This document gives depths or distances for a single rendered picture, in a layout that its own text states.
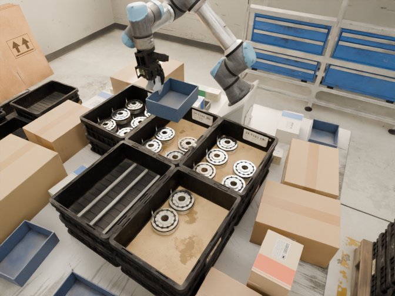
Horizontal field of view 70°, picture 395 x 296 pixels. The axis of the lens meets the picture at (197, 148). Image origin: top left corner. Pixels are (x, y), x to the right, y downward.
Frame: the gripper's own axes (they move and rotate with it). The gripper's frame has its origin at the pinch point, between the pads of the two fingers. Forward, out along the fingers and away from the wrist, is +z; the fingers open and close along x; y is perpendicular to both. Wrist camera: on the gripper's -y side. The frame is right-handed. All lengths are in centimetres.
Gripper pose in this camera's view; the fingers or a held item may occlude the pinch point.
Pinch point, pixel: (158, 90)
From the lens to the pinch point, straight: 126.6
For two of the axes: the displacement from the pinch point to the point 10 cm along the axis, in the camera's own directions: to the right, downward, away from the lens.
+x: 8.7, 2.3, -4.3
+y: -4.7, 6.0, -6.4
